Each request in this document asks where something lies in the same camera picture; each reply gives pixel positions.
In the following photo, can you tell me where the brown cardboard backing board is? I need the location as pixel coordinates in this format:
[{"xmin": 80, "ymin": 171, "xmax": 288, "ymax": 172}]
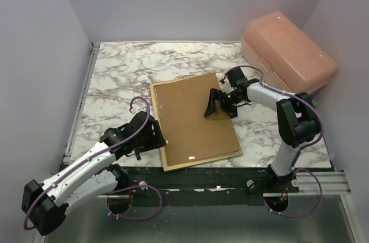
[{"xmin": 150, "ymin": 73, "xmax": 243, "ymax": 172}]

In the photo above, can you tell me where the aluminium rail frame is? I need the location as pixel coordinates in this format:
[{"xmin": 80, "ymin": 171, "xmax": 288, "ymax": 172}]
[{"xmin": 31, "ymin": 41, "xmax": 101, "ymax": 243}]

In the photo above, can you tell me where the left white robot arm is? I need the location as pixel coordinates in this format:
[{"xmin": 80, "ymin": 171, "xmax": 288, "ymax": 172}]
[{"xmin": 21, "ymin": 111, "xmax": 167, "ymax": 236}]

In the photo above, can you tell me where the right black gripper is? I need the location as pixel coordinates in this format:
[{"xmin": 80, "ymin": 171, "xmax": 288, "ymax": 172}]
[{"xmin": 205, "ymin": 88, "xmax": 244, "ymax": 122}]

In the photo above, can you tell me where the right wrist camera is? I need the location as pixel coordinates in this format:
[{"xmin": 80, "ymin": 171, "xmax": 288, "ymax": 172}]
[{"xmin": 219, "ymin": 67, "xmax": 248, "ymax": 89}]

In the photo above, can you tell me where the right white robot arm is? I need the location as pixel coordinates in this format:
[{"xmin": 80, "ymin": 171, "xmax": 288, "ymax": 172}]
[{"xmin": 204, "ymin": 67, "xmax": 323, "ymax": 192}]

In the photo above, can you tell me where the green wooden picture frame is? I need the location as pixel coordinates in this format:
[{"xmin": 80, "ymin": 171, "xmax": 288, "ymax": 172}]
[{"xmin": 149, "ymin": 71, "xmax": 243, "ymax": 173}]

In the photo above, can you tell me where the pink plastic storage box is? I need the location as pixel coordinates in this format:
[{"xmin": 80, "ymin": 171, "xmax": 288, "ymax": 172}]
[{"xmin": 241, "ymin": 11, "xmax": 338, "ymax": 94}]

